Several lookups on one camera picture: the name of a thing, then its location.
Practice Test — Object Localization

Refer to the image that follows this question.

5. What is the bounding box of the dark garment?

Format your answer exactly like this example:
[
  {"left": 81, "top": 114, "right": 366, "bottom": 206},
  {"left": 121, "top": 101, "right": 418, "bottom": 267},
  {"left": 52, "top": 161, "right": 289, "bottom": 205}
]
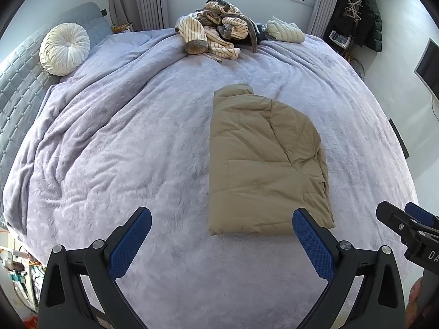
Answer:
[{"left": 240, "top": 22, "right": 271, "bottom": 47}]

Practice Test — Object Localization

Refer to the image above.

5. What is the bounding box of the lavender plush blanket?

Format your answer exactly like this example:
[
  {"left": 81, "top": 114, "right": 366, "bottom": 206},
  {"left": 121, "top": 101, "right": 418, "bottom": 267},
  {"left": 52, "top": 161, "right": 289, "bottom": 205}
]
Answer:
[{"left": 3, "top": 29, "right": 421, "bottom": 329}]

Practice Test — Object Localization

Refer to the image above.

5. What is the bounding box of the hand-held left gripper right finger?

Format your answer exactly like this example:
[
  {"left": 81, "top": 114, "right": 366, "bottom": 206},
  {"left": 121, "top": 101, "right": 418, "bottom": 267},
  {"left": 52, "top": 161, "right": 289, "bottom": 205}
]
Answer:
[{"left": 292, "top": 208, "right": 407, "bottom": 329}]

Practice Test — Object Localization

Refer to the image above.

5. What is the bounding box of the tangle of cables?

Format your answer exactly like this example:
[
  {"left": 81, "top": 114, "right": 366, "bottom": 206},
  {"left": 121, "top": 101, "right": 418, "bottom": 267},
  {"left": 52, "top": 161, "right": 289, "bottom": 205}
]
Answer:
[{"left": 0, "top": 233, "right": 43, "bottom": 312}]

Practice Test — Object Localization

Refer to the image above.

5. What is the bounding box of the grey curtain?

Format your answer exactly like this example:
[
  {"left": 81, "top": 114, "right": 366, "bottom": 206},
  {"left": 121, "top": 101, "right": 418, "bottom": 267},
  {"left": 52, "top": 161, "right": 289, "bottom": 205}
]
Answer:
[
  {"left": 307, "top": 0, "right": 345, "bottom": 36},
  {"left": 108, "top": 0, "right": 168, "bottom": 31}
]

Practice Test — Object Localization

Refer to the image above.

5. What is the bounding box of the round white pleated pillow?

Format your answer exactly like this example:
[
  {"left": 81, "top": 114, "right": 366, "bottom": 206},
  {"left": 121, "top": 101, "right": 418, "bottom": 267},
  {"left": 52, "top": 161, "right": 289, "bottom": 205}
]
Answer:
[{"left": 39, "top": 23, "right": 91, "bottom": 76}]

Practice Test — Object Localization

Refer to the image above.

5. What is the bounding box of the black hanging coat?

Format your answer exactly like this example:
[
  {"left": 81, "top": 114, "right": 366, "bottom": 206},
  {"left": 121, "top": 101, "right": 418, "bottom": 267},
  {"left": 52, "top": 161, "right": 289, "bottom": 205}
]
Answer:
[{"left": 329, "top": 0, "right": 364, "bottom": 47}]

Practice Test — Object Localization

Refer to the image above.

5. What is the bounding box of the cream folded quilted jacket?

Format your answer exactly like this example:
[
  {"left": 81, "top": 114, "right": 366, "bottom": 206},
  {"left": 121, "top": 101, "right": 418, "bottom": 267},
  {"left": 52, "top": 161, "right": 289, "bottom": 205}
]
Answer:
[{"left": 266, "top": 16, "right": 305, "bottom": 43}]

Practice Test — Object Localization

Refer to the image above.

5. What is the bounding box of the beige puffer jacket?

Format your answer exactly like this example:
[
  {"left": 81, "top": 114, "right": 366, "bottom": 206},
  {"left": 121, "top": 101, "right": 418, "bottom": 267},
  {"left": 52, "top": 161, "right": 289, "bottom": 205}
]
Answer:
[{"left": 207, "top": 83, "right": 336, "bottom": 237}]

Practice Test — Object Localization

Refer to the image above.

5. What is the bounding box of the wall mounted television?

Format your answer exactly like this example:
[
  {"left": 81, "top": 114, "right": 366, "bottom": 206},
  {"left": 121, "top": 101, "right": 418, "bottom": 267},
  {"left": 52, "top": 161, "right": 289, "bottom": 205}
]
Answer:
[{"left": 414, "top": 38, "right": 439, "bottom": 95}]

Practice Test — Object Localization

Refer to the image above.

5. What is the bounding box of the grey quilted headboard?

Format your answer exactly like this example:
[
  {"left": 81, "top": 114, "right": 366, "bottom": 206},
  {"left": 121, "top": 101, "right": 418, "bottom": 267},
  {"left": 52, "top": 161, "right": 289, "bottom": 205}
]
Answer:
[{"left": 0, "top": 2, "right": 114, "bottom": 227}]

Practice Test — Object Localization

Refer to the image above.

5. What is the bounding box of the dark green hanging puffer coat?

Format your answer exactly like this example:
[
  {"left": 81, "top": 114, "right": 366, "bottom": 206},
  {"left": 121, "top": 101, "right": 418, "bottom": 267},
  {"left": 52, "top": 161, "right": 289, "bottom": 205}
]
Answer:
[{"left": 357, "top": 0, "right": 382, "bottom": 53}]

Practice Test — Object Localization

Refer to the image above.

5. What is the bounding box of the person's right hand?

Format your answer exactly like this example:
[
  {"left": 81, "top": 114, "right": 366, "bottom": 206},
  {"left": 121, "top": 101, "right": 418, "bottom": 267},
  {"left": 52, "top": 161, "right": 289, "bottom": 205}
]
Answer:
[{"left": 408, "top": 277, "right": 425, "bottom": 329}]

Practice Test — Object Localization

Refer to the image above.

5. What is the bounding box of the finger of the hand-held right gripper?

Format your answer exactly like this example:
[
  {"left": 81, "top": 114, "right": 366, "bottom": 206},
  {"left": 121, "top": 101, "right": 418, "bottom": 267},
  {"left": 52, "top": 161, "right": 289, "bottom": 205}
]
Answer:
[
  {"left": 405, "top": 203, "right": 439, "bottom": 228},
  {"left": 376, "top": 202, "right": 417, "bottom": 239}
]

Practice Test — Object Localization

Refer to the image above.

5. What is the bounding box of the printed black white bag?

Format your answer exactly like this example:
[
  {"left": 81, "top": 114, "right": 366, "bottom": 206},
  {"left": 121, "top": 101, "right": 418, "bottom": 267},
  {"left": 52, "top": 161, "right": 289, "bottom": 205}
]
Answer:
[{"left": 329, "top": 31, "right": 350, "bottom": 47}]

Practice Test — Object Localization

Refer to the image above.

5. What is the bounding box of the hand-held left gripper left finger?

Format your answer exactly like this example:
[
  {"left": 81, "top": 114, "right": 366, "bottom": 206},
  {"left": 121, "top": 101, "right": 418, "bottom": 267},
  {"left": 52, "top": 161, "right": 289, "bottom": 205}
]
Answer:
[{"left": 38, "top": 206, "right": 152, "bottom": 329}]

